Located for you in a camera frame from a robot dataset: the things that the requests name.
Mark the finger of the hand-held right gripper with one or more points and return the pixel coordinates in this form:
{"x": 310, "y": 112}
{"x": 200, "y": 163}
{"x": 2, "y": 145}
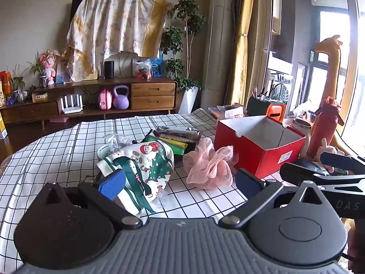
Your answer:
{"x": 339, "y": 160}
{"x": 302, "y": 176}

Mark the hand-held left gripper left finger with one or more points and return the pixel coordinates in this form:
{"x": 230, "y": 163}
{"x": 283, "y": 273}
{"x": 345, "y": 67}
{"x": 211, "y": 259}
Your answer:
{"x": 112, "y": 184}

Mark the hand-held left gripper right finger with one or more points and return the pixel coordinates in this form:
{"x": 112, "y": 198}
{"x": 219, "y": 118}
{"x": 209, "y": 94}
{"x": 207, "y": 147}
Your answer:
{"x": 248, "y": 184}

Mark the red cardboard box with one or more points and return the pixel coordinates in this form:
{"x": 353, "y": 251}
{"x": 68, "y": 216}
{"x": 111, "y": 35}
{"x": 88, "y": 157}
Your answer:
{"x": 256, "y": 154}

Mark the clear plastic bag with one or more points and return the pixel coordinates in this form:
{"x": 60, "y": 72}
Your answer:
{"x": 117, "y": 142}

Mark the pink mesh bath pouf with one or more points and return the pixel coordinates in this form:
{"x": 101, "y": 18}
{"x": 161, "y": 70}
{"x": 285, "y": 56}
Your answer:
{"x": 205, "y": 165}

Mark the white pink plush toy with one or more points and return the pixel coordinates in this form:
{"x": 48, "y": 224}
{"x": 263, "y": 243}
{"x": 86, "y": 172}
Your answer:
{"x": 328, "y": 149}

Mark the red water bottle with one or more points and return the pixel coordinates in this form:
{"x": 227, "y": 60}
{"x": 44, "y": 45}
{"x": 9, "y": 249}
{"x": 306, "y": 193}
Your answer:
{"x": 323, "y": 131}

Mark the white steel tumbler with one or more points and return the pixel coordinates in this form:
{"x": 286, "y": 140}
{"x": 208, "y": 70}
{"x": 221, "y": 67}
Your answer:
{"x": 302, "y": 127}

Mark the white black checkered tablecloth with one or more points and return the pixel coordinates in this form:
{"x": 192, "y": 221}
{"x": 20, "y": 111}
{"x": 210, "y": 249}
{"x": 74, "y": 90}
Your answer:
{"x": 57, "y": 154}

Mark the green orange desk organizer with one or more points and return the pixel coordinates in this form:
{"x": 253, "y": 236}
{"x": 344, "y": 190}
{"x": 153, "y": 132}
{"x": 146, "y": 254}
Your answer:
{"x": 275, "y": 111}

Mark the white red paper packet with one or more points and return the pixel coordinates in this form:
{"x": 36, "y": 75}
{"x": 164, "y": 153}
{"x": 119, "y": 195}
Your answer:
{"x": 233, "y": 112}

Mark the clear storage box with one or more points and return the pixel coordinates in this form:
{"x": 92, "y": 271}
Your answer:
{"x": 218, "y": 110}

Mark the dark snack packet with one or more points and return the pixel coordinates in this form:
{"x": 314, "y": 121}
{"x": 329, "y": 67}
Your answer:
{"x": 176, "y": 133}

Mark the pink small case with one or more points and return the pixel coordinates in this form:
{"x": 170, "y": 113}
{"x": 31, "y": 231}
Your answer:
{"x": 105, "y": 100}

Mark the purple kettlebell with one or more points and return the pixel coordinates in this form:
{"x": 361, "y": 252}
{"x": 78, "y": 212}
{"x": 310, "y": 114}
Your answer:
{"x": 121, "y": 98}

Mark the white router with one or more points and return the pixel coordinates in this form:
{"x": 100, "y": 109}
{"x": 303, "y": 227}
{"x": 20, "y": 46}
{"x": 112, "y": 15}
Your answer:
{"x": 71, "y": 105}

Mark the makeup brush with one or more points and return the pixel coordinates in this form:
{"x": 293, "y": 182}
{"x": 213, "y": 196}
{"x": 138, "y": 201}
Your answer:
{"x": 253, "y": 94}
{"x": 272, "y": 85}

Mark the yellow giraffe plush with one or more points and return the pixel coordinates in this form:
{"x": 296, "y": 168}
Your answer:
{"x": 333, "y": 68}

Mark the wooden tv cabinet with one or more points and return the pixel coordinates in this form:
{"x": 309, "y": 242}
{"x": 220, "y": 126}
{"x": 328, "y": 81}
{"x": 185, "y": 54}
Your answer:
{"x": 152, "y": 94}

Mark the white plant pot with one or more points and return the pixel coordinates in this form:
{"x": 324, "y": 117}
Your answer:
{"x": 188, "y": 100}

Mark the small cardboard box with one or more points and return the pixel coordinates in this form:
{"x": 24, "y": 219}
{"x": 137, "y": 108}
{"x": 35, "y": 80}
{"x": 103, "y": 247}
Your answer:
{"x": 40, "y": 97}

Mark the black cylinder speaker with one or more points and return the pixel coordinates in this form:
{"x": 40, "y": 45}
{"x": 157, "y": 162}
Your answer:
{"x": 109, "y": 69}

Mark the clear bag of fruit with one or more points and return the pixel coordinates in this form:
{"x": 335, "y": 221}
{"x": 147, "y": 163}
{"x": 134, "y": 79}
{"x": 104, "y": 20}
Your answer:
{"x": 142, "y": 68}

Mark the white fan ornament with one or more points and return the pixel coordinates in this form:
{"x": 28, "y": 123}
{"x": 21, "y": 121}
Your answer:
{"x": 124, "y": 62}

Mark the yellow carton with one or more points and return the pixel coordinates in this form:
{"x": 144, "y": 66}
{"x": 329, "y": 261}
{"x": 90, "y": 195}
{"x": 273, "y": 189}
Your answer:
{"x": 2, "y": 125}

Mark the pink doll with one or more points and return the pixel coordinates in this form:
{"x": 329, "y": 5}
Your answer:
{"x": 48, "y": 67}

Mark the small potted plant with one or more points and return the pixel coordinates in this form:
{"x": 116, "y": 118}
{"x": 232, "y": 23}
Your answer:
{"x": 38, "y": 68}

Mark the beige rolled mat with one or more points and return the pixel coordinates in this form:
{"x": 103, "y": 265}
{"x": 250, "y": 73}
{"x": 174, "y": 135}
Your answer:
{"x": 216, "y": 48}

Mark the yellow curtain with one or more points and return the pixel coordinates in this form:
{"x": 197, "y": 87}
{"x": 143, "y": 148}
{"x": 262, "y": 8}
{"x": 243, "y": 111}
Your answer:
{"x": 242, "y": 42}

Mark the orange printed box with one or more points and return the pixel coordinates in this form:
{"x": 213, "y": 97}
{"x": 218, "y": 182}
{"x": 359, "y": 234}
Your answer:
{"x": 4, "y": 82}

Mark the floral yellow cloth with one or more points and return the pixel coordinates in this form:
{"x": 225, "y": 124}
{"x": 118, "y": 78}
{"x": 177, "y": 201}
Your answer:
{"x": 114, "y": 28}

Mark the black television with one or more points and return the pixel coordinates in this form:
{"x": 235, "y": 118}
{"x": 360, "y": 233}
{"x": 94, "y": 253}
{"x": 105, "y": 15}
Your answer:
{"x": 74, "y": 8}

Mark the green indoor tree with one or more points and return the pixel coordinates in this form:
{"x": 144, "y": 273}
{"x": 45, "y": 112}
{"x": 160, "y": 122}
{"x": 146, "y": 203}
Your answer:
{"x": 186, "y": 14}

